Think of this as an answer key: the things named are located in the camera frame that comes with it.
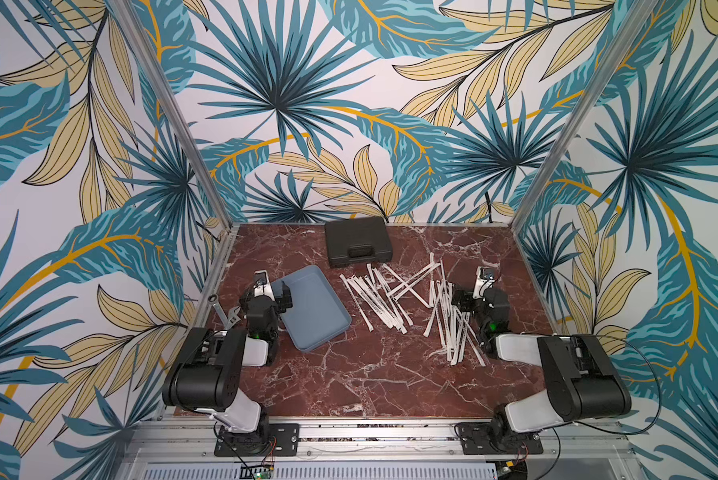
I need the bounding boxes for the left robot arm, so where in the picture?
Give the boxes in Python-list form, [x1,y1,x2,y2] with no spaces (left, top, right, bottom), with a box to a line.
[162,282,293,438]

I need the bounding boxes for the black plastic tool case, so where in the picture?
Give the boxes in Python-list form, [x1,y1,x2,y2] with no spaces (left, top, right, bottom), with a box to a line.
[324,217,393,268]

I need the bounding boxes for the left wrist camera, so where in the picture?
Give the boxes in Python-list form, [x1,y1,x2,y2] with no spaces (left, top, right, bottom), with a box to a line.
[253,270,275,300]

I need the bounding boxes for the aluminium front rail frame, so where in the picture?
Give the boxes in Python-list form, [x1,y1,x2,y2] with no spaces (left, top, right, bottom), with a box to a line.
[115,417,646,479]

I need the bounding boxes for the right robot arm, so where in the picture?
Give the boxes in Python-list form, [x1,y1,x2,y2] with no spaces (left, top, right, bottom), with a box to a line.
[451,288,632,434]

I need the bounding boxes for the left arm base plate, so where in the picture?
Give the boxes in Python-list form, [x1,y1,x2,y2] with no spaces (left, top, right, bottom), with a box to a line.
[214,423,300,458]

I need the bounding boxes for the wrapped white straw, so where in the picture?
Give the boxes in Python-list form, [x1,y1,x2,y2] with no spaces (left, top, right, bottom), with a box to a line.
[390,262,440,298]
[461,313,486,367]
[368,265,407,334]
[450,305,463,365]
[348,276,407,334]
[424,281,443,337]
[428,252,436,308]
[340,274,374,332]

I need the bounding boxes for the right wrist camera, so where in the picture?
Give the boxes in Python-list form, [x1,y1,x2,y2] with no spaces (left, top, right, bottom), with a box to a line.
[473,266,496,299]

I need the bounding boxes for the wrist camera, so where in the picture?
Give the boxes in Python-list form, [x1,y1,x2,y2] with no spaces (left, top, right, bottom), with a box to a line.
[473,266,496,299]
[253,270,275,300]

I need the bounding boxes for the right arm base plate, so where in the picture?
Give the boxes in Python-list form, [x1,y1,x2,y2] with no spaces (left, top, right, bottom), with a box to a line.
[454,422,543,457]

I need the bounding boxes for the blue plastic storage tray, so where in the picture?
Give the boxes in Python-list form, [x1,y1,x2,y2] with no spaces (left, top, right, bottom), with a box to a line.
[272,265,352,352]

